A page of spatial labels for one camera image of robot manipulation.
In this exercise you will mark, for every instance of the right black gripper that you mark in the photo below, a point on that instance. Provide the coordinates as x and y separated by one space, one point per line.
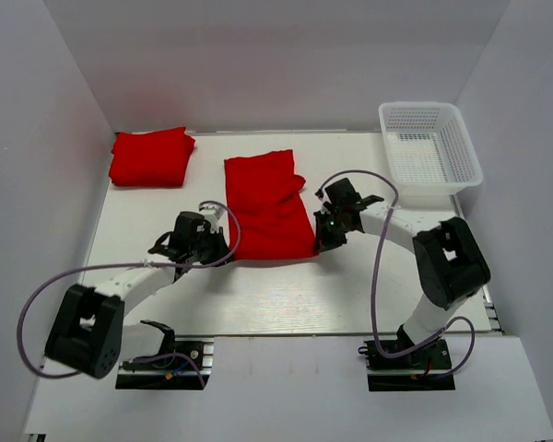
324 241

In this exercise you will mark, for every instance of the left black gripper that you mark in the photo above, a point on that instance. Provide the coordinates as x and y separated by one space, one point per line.
221 249

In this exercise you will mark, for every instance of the red t-shirt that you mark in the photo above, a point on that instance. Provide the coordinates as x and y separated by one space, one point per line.
272 222
153 160

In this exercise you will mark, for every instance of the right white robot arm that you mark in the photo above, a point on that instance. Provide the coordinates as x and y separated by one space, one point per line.
451 267

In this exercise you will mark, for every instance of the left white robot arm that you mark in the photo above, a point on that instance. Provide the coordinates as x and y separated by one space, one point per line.
90 334

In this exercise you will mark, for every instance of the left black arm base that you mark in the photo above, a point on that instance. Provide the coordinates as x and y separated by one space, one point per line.
166 364

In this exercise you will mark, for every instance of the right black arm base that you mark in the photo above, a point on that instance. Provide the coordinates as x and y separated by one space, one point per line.
419 371

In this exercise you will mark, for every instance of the folded red t-shirt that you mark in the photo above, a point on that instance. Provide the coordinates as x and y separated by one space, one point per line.
153 160

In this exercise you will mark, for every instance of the white plastic basket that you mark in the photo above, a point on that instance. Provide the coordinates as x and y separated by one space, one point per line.
429 151

